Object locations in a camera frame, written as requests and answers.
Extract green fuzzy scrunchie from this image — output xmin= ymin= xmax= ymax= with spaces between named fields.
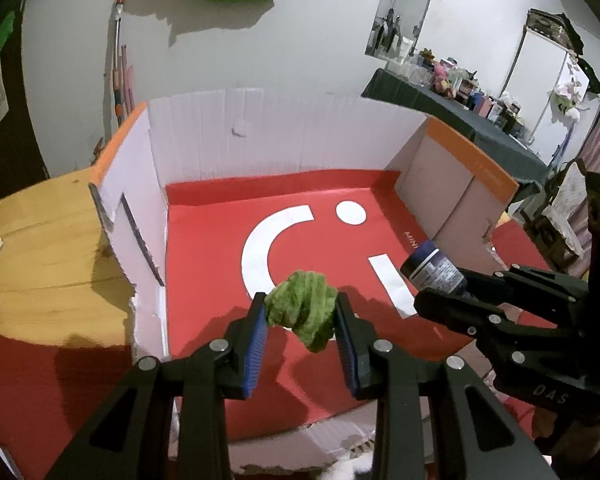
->
xmin=264 ymin=270 xmax=338 ymax=353

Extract wall mirror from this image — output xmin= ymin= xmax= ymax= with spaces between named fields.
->
xmin=365 ymin=0 xmax=430 ymax=63

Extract red table cloth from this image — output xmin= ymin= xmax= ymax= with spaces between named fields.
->
xmin=0 ymin=219 xmax=556 ymax=480

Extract white wardrobe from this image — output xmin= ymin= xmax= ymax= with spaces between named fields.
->
xmin=500 ymin=9 xmax=600 ymax=166

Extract cardboard box with red bottom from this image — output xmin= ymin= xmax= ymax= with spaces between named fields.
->
xmin=86 ymin=86 xmax=520 ymax=474

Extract dark green covered side table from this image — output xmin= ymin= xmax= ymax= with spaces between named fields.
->
xmin=362 ymin=68 xmax=550 ymax=202

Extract dark blue cosmetic bottle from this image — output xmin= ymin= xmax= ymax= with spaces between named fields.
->
xmin=400 ymin=240 xmax=466 ymax=294

